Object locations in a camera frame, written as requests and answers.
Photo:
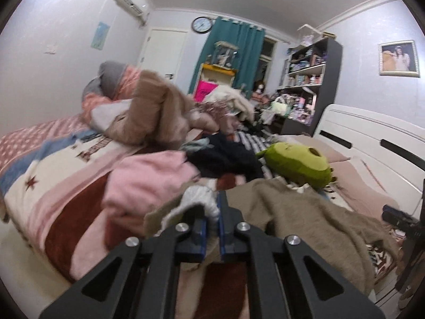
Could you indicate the grey pillow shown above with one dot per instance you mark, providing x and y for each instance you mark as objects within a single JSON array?
[{"x": 107, "y": 80}]

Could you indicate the white door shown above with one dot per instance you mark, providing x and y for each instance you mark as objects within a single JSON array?
[{"x": 162, "y": 51}]

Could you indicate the teal curtain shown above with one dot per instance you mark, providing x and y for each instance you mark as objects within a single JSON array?
[{"x": 247, "y": 38}]

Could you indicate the round wall clock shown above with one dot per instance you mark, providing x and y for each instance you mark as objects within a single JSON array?
[{"x": 202, "y": 24}]

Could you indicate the dark bookshelf with items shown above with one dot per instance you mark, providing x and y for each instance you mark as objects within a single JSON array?
[{"x": 309, "y": 86}]

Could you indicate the framed wall photo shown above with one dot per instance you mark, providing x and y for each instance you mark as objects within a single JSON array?
[{"x": 399, "y": 59}]

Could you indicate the white bed headboard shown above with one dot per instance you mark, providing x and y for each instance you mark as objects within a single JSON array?
[{"x": 393, "y": 150}]

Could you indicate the striped star fleece blanket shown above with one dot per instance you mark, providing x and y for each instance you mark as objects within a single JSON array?
[{"x": 53, "y": 193}]

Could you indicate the light blue wall poster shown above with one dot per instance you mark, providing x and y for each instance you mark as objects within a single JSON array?
[{"x": 100, "y": 36}]

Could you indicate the cream clothes pile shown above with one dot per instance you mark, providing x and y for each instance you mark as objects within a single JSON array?
[{"x": 233, "y": 99}]

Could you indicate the dark navy garment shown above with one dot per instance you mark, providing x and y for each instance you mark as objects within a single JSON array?
[{"x": 224, "y": 156}]

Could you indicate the green avocado plush toy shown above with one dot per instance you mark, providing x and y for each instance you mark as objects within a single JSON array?
[{"x": 300, "y": 164}]

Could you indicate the brown pink crumpled duvet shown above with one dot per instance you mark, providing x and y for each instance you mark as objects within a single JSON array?
[{"x": 149, "y": 109}]

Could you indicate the yellow cabinet with display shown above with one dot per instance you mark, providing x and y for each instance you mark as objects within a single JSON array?
[{"x": 219, "y": 66}]

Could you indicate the pink bag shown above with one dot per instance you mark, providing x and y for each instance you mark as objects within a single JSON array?
[{"x": 203, "y": 89}]

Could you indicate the pink knit pillow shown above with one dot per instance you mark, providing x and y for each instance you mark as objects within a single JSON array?
[{"x": 355, "y": 183}]

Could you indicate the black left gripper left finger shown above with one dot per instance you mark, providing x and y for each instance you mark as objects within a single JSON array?
[{"x": 138, "y": 279}]

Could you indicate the taupe knit sweater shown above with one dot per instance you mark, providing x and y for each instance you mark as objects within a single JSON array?
[{"x": 338, "y": 235}]

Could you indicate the pink fleece garment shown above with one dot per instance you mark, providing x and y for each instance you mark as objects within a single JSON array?
[{"x": 139, "y": 185}]

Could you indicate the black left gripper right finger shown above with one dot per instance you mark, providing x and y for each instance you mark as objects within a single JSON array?
[{"x": 285, "y": 277}]

